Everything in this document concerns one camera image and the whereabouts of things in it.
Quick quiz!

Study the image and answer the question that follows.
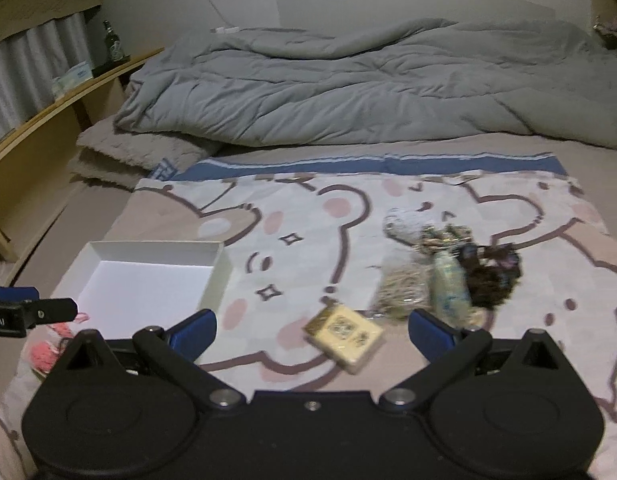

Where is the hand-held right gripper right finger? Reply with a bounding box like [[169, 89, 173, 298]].
[[381, 309, 569, 411]]

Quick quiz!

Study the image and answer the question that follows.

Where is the tissue box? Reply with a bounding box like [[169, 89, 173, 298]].
[[52, 60, 94, 97]]

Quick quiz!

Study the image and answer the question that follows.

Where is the bag of pale rubber bands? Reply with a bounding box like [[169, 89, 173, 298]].
[[373, 264, 435, 322]]

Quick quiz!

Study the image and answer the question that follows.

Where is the wooden bedside shelf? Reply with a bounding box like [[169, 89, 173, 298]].
[[0, 48, 165, 263]]

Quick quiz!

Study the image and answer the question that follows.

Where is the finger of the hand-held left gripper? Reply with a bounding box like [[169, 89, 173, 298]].
[[0, 285, 80, 332]]

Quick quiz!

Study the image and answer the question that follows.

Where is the grey curtain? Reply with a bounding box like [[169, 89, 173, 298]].
[[0, 10, 92, 147]]

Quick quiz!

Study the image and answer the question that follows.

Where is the white cardboard box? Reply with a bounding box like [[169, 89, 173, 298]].
[[49, 240, 233, 333]]

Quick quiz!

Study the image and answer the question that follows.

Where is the dark brown hair scrunchie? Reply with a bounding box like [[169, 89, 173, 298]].
[[463, 243, 523, 310]]

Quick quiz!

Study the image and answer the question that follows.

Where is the bear printed blanket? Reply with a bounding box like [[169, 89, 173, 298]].
[[0, 152, 617, 480]]

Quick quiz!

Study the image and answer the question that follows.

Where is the beige fuzzy pillow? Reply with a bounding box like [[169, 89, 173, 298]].
[[70, 119, 224, 192]]

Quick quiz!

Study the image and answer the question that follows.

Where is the green glass bottle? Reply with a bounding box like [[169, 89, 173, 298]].
[[103, 20, 126, 64]]

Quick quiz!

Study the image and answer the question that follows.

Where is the pink tassel ornament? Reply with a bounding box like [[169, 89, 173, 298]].
[[27, 311, 90, 377]]

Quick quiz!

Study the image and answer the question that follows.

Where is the pale green tube packet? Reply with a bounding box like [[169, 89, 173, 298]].
[[431, 252, 473, 322]]

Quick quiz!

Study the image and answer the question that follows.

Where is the grey quilted duvet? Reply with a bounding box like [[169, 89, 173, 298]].
[[113, 17, 617, 152]]

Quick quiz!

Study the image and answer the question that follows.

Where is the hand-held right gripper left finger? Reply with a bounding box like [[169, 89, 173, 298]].
[[53, 309, 244, 411]]

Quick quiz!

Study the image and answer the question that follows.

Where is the yellow patterned card box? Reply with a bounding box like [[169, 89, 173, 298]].
[[302, 303, 385, 375]]

